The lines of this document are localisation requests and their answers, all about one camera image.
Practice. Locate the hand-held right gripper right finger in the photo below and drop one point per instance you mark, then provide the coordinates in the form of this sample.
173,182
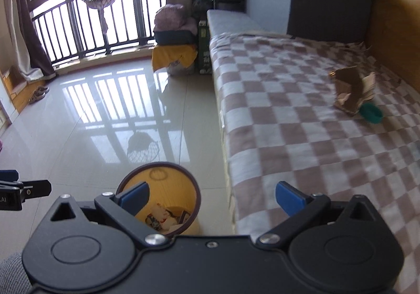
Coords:
288,197

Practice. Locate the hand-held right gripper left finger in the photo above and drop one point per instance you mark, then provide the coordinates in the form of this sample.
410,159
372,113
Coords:
136,196

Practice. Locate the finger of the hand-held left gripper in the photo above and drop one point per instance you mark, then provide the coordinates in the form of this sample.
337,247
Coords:
8,174
32,189

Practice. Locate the yellow bin with brown rim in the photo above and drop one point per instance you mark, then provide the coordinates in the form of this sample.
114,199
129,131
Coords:
177,189

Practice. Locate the white paper scraps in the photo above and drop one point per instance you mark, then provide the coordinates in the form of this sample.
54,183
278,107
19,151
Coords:
165,216

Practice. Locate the checkered bed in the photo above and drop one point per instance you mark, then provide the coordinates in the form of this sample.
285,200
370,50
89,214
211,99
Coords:
295,149

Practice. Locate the grey slipper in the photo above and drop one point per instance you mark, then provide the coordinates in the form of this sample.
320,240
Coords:
43,89
36,97

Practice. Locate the person's grey trousers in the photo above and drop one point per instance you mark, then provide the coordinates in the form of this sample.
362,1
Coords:
11,276

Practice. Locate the low wooden step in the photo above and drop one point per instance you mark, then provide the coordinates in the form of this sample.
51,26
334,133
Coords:
14,83

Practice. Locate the green round lid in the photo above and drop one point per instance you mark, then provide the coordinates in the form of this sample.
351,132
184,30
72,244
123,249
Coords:
372,114

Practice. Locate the torn brown cardboard box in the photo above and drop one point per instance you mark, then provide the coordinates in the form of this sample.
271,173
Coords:
349,90

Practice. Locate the yellow cloth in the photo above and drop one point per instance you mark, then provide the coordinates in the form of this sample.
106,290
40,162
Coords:
174,54

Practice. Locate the brown curtain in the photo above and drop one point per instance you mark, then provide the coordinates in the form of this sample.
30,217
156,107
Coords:
26,28

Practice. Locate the green cardboard box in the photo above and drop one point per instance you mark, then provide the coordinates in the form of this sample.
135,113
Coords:
204,47

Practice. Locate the dark blue folded cushion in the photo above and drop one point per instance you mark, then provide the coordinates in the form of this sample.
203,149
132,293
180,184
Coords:
174,37

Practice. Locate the black balcony railing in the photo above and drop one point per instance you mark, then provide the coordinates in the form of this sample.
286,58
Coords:
92,28

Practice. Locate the pink bundled bedding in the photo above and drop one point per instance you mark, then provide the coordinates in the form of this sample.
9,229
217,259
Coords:
174,16

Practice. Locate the grey padded bench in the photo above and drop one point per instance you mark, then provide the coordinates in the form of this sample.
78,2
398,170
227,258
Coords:
229,21

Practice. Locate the wooden headboard panel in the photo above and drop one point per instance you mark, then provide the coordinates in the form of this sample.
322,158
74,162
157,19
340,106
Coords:
397,18

